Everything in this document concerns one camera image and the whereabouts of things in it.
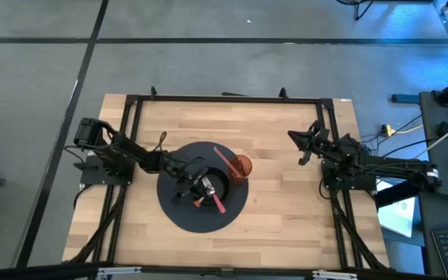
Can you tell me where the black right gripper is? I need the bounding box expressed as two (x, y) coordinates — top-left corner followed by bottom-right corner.
(288, 119), (340, 166)

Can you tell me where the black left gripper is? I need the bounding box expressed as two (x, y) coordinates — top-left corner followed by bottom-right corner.
(167, 161), (209, 205)

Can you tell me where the spoon with orange handle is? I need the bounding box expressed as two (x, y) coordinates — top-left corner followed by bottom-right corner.
(193, 185), (215, 208)

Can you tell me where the black bowl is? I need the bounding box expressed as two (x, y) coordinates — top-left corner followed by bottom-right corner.
(198, 166), (231, 206)

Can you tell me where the pink drinking straw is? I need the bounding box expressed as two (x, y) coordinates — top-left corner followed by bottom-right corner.
(213, 146), (244, 180)

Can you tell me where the orange faceted plastic tumbler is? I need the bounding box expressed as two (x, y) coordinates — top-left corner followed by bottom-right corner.
(228, 154), (254, 184)

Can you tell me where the round black woven placemat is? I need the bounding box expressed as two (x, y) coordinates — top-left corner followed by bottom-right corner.
(156, 141), (250, 234)

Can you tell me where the black diagonal beam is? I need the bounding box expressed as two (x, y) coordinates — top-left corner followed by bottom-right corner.
(374, 180), (423, 207)

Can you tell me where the blue floor bar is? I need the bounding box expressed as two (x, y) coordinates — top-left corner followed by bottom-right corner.
(390, 93), (422, 105)

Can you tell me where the white sheet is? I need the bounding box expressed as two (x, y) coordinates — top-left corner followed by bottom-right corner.
(376, 179), (418, 239)

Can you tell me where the dark grey side desk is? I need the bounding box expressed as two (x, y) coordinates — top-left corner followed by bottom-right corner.
(418, 89), (448, 278)

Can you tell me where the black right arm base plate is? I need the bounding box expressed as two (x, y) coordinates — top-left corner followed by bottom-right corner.
(322, 161), (377, 191)

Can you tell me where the black aluminium table frame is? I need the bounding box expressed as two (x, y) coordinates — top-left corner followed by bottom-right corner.
(62, 86), (394, 278)

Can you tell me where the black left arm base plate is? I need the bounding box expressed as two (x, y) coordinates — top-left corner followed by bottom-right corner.
(72, 155), (136, 186)

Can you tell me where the silver metal bracket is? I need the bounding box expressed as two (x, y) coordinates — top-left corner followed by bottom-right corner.
(312, 270), (358, 280)
(97, 266), (142, 278)

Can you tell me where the white cable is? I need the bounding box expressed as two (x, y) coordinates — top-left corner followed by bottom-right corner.
(416, 115), (448, 157)

